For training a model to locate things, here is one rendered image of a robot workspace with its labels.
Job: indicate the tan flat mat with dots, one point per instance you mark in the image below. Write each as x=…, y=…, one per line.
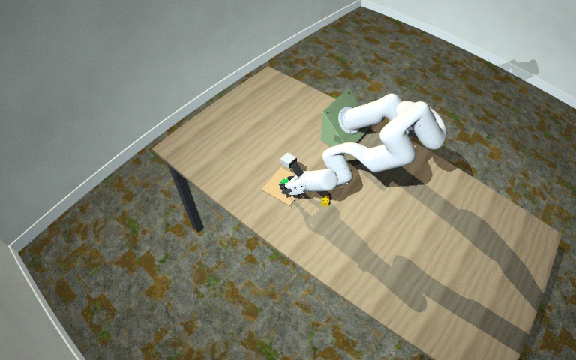
x=273, y=188

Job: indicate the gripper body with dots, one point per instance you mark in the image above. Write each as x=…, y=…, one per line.
x=295, y=185

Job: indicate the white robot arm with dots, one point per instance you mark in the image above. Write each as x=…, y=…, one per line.
x=398, y=150

